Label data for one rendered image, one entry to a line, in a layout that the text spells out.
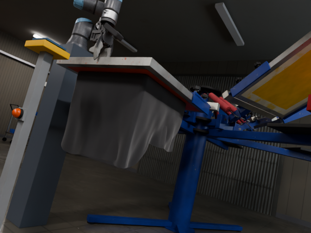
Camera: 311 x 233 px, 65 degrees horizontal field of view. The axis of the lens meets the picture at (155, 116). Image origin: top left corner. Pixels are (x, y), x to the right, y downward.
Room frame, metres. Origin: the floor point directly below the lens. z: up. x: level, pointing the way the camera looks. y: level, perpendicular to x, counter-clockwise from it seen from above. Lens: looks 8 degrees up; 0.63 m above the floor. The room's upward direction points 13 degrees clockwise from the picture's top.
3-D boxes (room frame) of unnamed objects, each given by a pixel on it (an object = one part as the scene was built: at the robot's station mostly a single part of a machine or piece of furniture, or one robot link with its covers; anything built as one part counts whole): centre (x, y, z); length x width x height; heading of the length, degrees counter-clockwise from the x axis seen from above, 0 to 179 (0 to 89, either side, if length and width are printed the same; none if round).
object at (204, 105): (1.49, -0.24, 0.98); 0.30 x 0.05 x 0.07; 149
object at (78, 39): (1.68, 0.66, 1.25); 0.15 x 0.15 x 0.10
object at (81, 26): (1.68, 0.65, 1.37); 0.13 x 0.12 x 0.14; 109
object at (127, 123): (1.17, 0.27, 0.74); 0.45 x 0.03 x 0.43; 59
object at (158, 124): (1.27, -0.03, 0.74); 0.46 x 0.04 x 0.42; 149
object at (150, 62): (1.42, 0.12, 0.97); 0.79 x 0.58 x 0.04; 149
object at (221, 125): (2.33, -0.43, 0.99); 0.82 x 0.79 x 0.12; 149
